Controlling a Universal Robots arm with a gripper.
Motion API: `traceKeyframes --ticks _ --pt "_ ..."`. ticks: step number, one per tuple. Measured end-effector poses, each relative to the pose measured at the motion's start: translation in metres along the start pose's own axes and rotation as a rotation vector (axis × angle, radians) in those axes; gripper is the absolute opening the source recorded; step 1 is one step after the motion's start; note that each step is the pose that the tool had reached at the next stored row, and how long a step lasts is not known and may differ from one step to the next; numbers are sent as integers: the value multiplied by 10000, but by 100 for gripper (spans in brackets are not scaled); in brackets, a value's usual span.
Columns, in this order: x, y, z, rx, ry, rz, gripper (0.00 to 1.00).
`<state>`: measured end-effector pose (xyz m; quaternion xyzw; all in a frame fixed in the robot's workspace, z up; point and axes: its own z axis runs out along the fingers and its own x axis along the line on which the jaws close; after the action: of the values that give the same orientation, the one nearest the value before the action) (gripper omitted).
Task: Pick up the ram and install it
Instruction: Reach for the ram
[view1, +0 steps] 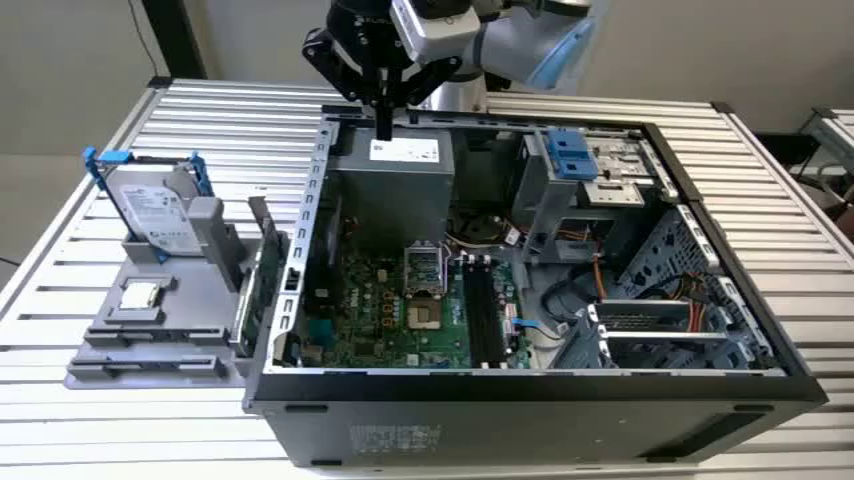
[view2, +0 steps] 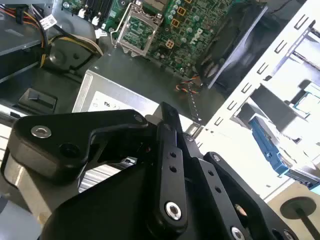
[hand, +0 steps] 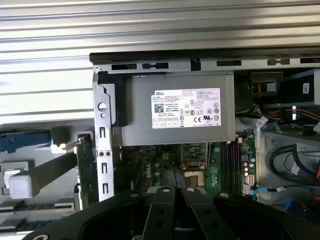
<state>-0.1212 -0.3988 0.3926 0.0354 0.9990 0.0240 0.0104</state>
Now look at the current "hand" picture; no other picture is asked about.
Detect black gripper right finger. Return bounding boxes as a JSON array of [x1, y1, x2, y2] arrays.
[[177, 169, 320, 240]]

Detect hard disk in blue carrier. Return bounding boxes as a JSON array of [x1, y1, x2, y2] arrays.
[[0, 131, 54, 154]]

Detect CPU socket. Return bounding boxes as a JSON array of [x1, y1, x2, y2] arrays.
[[183, 170, 205, 188]]

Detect yellow orange power wires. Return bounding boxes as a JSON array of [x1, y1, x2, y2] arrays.
[[236, 104, 320, 123]]

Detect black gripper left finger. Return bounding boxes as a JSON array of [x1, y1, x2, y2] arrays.
[[22, 169, 179, 240]]

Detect black RAM slot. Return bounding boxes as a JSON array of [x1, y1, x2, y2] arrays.
[[231, 142, 237, 191], [221, 142, 227, 191], [225, 142, 231, 191], [235, 142, 241, 191]]

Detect black open PC case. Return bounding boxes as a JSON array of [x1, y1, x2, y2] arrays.
[[89, 51, 320, 216]]

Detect metal socket cover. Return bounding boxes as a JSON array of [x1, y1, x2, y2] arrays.
[[179, 143, 210, 169]]

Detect green motherboard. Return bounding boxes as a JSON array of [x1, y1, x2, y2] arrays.
[[119, 132, 258, 198]]

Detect black cable loop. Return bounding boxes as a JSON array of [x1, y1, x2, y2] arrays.
[[271, 143, 320, 187]]

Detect grey parts rack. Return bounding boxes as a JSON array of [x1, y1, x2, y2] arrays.
[[0, 122, 100, 235]]

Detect grey power supply unit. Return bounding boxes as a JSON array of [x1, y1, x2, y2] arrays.
[[121, 72, 237, 147]]

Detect wire locking lever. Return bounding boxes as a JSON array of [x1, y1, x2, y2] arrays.
[[207, 141, 214, 166]]

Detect green graphics card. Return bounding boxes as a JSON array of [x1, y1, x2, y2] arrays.
[[74, 132, 100, 210]]

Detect blue flat cable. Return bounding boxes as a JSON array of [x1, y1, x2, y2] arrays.
[[249, 186, 286, 196]]

